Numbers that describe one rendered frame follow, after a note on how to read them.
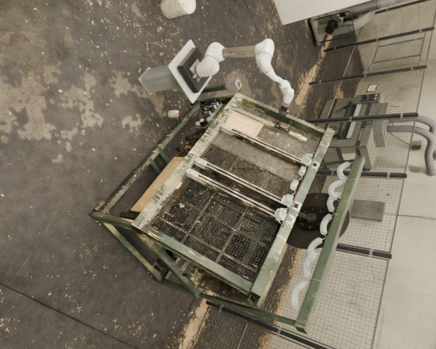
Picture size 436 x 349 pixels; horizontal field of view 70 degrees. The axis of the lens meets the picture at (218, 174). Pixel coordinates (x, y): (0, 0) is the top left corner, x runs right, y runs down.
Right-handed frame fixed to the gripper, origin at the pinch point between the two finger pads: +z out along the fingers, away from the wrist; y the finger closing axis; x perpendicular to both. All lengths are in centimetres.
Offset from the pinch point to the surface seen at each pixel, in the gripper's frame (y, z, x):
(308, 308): -104, 26, 179
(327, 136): -57, 6, -7
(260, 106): 31.9, 12.6, -17.0
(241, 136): 30, 9, 44
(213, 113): 76, 12, 27
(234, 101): 63, 11, -6
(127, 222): 76, 19, 195
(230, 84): 74, -8, -11
